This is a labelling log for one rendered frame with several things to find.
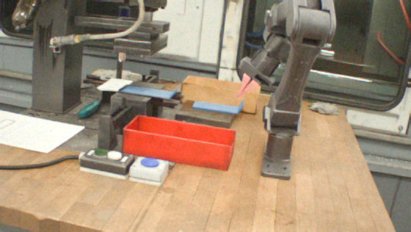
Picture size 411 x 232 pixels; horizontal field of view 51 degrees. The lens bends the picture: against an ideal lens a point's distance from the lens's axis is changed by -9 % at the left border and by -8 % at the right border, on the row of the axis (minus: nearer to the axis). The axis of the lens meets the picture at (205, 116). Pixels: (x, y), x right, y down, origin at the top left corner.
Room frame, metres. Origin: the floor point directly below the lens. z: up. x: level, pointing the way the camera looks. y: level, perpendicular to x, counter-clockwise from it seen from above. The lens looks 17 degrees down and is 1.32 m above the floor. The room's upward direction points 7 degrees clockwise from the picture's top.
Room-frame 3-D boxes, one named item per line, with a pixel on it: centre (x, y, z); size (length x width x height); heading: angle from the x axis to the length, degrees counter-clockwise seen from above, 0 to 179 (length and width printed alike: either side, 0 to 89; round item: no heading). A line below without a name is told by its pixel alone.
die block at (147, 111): (1.27, 0.19, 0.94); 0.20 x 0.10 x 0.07; 173
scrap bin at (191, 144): (1.05, 0.05, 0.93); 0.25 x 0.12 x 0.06; 83
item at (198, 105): (1.41, -0.04, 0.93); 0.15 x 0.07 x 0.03; 86
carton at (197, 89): (1.53, -0.04, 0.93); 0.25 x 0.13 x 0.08; 83
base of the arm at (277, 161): (1.06, -0.18, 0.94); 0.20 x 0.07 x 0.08; 173
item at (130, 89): (1.25, 0.16, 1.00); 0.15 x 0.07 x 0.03; 83
